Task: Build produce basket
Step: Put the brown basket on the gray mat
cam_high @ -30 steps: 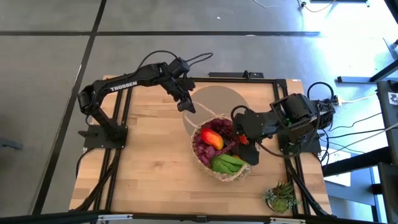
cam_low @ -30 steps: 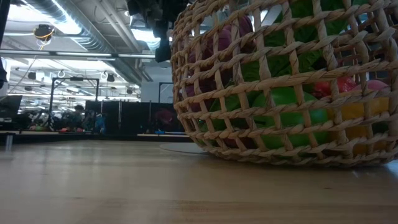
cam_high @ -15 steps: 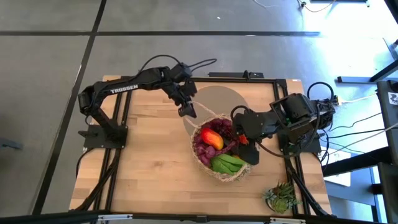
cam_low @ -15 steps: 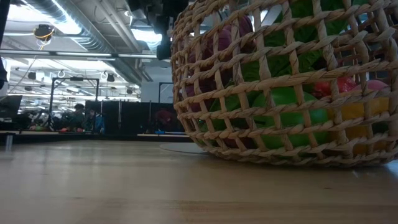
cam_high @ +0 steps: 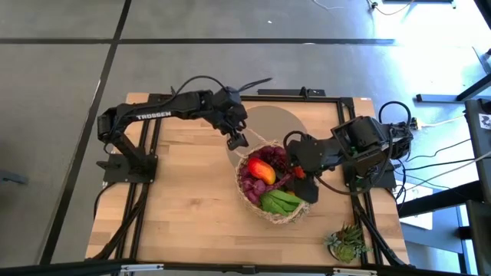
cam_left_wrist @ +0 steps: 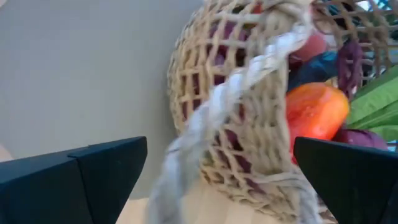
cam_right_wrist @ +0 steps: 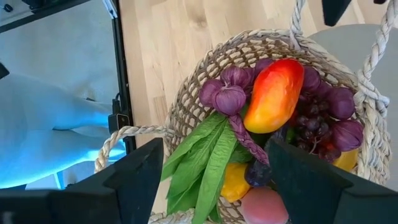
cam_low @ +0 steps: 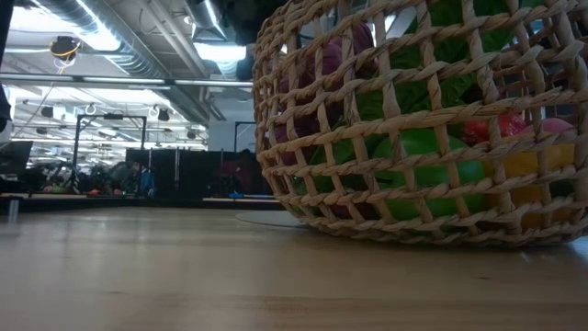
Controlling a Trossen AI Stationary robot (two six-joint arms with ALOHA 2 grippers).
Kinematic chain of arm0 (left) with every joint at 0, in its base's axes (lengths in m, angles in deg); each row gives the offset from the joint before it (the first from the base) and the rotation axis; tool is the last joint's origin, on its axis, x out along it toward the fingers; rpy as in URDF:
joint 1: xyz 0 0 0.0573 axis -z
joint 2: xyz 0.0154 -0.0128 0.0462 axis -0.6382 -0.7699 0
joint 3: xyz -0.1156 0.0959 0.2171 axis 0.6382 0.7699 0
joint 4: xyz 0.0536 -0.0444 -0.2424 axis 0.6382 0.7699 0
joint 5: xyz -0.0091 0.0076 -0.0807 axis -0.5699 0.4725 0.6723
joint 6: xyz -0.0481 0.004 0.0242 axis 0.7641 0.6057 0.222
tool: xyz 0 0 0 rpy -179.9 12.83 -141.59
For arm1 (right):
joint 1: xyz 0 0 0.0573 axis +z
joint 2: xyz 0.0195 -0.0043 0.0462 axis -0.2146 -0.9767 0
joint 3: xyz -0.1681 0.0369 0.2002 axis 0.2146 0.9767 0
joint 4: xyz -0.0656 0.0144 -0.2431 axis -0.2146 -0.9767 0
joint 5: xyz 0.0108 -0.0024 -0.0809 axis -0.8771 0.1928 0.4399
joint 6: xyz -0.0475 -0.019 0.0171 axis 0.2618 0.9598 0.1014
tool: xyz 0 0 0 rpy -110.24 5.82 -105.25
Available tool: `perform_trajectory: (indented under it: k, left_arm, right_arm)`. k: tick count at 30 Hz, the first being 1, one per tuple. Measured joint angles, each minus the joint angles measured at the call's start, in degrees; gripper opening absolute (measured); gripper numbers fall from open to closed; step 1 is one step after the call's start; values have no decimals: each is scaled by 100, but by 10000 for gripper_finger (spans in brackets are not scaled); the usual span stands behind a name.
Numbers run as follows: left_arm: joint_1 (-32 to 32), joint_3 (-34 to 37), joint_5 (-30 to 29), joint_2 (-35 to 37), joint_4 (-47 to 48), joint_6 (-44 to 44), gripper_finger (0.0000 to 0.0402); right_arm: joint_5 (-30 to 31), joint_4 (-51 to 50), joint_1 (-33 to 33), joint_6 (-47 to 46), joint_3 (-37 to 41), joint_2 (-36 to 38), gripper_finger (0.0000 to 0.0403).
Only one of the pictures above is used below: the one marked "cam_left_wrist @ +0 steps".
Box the grey round mat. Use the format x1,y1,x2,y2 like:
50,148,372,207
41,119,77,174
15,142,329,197
0,0,205,200

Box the woven straw basket rope handles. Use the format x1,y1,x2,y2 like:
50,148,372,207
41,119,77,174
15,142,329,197
144,0,398,224

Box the green lettuce leaf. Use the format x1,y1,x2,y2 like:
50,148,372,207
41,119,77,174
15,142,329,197
346,64,398,142

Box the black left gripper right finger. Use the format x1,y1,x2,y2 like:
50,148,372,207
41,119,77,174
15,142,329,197
294,136,398,224

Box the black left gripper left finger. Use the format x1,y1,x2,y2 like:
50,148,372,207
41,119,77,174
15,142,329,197
0,136,148,224

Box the red orange mango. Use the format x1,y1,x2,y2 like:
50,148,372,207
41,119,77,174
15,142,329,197
285,82,351,165

